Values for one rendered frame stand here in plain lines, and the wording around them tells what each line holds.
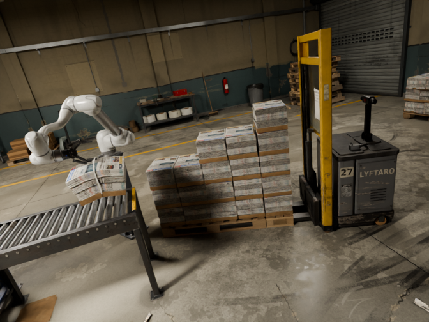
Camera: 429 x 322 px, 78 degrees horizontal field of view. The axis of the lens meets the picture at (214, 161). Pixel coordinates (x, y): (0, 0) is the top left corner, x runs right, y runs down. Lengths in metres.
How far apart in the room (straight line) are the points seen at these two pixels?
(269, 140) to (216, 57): 7.29
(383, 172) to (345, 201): 0.42
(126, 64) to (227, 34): 3.48
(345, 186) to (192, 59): 7.52
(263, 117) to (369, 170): 1.07
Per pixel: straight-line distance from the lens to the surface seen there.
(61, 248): 2.26
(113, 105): 9.25
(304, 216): 3.03
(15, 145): 9.30
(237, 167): 2.64
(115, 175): 2.10
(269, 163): 2.65
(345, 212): 2.90
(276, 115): 2.52
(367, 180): 2.81
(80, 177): 2.13
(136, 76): 9.19
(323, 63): 2.35
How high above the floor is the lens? 1.77
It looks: 21 degrees down
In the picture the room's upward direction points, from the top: 10 degrees counter-clockwise
